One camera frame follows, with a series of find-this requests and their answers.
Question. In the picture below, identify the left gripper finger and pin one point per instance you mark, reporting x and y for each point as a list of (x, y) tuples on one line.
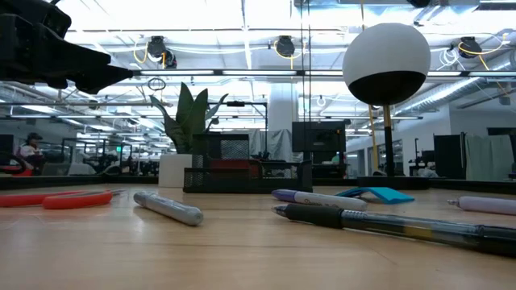
[(101, 78), (76, 54)]

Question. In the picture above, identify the silver marker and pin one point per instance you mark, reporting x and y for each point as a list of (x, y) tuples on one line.
[(169, 208)]

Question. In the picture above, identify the white marker with purple cap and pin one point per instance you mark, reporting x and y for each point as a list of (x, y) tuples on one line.
[(322, 200)]

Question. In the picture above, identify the black gel pen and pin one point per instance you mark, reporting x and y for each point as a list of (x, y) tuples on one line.
[(363, 221)]

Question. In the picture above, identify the blue sticky note pad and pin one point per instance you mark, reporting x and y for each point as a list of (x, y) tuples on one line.
[(387, 194)]

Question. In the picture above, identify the lavender marker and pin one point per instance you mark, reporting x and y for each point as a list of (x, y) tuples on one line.
[(488, 205)]

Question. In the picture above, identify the black mesh desk organizer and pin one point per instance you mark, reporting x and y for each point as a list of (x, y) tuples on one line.
[(225, 181)]

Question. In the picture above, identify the green striped snake plant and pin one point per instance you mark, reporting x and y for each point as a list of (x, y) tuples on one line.
[(189, 121)]

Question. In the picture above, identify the person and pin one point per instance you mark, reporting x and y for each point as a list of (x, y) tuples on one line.
[(30, 151)]

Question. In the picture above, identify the white plant pot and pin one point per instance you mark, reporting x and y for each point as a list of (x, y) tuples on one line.
[(173, 171)]

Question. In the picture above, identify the red and black cart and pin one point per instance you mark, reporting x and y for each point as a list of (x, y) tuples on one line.
[(22, 172)]

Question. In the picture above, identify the grey cover sheet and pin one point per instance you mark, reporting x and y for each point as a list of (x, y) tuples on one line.
[(278, 145)]

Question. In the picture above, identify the black monitor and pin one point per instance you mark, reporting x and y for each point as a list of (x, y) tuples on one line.
[(318, 137)]

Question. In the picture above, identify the white globe lamp black stand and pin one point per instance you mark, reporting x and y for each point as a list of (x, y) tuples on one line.
[(386, 56)]

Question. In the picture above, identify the black cabinet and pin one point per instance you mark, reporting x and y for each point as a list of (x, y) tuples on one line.
[(449, 157)]

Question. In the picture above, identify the pale curtain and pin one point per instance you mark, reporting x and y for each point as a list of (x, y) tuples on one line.
[(489, 157)]

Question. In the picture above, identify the black metal table frame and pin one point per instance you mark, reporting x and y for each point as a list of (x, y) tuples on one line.
[(80, 181)]

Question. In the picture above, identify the black background frame stand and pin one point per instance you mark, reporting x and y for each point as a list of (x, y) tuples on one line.
[(235, 103)]

